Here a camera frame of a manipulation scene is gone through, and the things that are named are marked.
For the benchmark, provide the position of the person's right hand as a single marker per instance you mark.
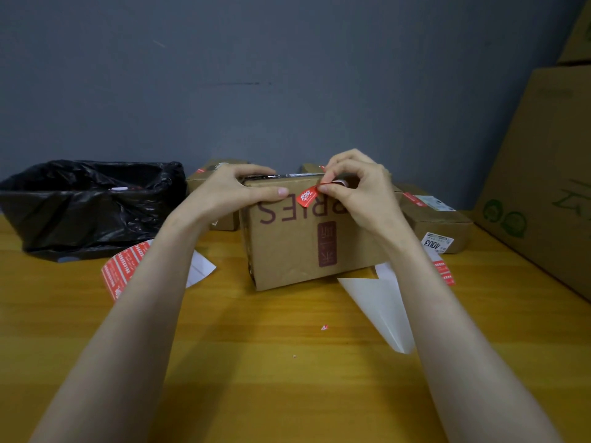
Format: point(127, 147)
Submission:
point(369, 198)

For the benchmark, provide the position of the person's left hand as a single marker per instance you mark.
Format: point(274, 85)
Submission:
point(221, 198)

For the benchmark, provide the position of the large green printed carton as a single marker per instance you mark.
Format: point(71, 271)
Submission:
point(579, 36)
point(540, 161)

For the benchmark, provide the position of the white barcode label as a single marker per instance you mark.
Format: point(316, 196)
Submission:
point(436, 203)

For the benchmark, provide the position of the small brown cardboard box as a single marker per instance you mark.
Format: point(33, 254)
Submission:
point(228, 223)
point(310, 168)

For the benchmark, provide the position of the white end label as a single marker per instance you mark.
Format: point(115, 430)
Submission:
point(436, 242)

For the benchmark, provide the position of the box with black tape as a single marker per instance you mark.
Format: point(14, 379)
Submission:
point(286, 253)

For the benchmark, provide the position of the white backing paper strip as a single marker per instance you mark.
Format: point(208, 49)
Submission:
point(383, 309)

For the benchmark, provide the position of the person's right forearm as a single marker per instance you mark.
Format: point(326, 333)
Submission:
point(471, 359)

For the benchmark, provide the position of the red sticker label strip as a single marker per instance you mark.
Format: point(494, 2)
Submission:
point(120, 267)

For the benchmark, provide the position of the person's left forearm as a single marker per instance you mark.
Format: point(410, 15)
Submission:
point(120, 346)

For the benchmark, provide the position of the long brown cardboard box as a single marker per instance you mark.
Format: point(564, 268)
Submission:
point(443, 221)

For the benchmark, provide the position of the black plastic trash bag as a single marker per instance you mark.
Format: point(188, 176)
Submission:
point(83, 221)

